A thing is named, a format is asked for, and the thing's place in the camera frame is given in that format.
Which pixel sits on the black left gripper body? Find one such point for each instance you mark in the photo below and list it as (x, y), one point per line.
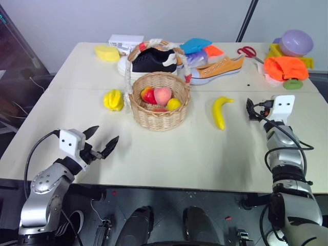
(87, 153)

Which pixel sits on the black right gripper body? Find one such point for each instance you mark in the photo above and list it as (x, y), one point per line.
(264, 111)

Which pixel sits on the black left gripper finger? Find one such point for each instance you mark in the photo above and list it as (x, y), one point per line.
(110, 146)
(90, 131)

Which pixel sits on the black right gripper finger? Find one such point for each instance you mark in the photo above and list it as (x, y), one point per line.
(249, 104)
(252, 116)

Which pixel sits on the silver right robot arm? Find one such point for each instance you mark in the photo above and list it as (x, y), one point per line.
(284, 153)

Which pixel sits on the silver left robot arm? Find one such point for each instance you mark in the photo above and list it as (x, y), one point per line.
(43, 182)

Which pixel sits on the yellow banana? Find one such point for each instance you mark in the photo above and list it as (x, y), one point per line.
(218, 112)

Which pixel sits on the pink crumpled wrapper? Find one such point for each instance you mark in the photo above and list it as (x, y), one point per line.
(271, 79)

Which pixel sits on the yellow starfruit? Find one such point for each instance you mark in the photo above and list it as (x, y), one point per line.
(113, 100)

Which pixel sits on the green plastic wheel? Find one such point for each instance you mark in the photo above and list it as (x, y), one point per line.
(292, 84)

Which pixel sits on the orange canvas sneaker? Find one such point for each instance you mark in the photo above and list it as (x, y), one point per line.
(217, 70)

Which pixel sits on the orange cloth bag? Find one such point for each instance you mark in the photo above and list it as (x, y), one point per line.
(284, 68)

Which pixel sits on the yellow plastic toy block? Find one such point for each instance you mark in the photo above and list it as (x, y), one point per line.
(273, 50)

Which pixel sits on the red and yellow apple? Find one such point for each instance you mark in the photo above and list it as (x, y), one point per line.
(148, 95)

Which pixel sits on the red-orange plastic bag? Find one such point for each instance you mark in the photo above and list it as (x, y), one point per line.
(214, 50)

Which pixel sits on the purple clear plastic bag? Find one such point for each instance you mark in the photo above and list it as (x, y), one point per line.
(196, 57)

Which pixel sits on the pink peach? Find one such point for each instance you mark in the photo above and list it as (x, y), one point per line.
(162, 96)

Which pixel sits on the black shoe with white stripes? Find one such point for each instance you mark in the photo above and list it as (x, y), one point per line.
(71, 225)

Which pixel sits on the yellow lemon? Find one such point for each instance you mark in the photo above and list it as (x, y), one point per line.
(173, 104)

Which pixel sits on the purple plastic bowl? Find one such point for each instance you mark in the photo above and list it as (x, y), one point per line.
(296, 42)

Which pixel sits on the black table clamp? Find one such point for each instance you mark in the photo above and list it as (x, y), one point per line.
(103, 229)
(242, 234)

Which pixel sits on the yellow sponge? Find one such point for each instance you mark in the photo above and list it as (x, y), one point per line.
(106, 52)

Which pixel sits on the black tripod pole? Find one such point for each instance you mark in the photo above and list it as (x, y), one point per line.
(246, 21)

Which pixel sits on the dark rounded shape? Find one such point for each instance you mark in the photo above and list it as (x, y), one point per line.
(137, 225)

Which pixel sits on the small black device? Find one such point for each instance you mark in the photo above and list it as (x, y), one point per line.
(26, 74)

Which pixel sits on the black and white sneaker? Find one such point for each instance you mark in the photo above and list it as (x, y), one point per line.
(151, 61)

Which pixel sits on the white cardboard box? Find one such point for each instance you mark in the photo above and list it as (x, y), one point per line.
(124, 41)

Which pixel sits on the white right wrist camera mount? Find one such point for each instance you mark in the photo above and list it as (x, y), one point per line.
(283, 106)

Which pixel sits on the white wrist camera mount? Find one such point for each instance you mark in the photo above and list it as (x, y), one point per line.
(69, 141)
(283, 106)

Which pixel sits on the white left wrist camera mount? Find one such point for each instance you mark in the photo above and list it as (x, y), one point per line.
(69, 141)

